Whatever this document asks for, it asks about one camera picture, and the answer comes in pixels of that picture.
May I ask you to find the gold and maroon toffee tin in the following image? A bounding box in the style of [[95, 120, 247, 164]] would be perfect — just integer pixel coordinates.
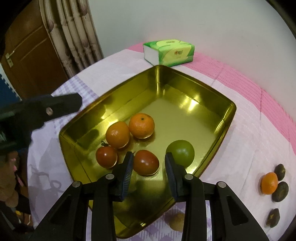
[[59, 65, 236, 238]]

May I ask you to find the oval orange mandarin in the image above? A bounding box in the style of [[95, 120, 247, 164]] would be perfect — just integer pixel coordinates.
[[105, 121, 130, 149]]

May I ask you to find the green tomato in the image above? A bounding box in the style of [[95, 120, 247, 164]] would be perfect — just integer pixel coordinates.
[[166, 140, 195, 168]]

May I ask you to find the left brown longan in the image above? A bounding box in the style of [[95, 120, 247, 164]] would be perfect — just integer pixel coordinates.
[[169, 212, 185, 232]]

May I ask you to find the green tissue pack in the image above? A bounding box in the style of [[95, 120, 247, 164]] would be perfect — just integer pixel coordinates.
[[143, 39, 195, 67]]

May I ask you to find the small red tomato with stem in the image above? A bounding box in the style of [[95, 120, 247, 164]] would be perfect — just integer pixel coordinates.
[[95, 141, 118, 169]]

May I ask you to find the rattan chair frame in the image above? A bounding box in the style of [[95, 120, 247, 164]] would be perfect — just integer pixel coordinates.
[[39, 0, 103, 78]]

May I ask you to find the pink and purple tablecloth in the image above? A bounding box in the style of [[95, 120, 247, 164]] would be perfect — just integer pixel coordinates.
[[28, 44, 295, 240]]

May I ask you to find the person's left hand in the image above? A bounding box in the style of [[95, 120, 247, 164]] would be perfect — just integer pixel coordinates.
[[0, 151, 19, 208]]

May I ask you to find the dark passion fruit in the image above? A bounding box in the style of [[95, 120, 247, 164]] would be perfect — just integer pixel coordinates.
[[271, 181, 289, 202], [266, 208, 280, 228], [274, 164, 286, 181]]

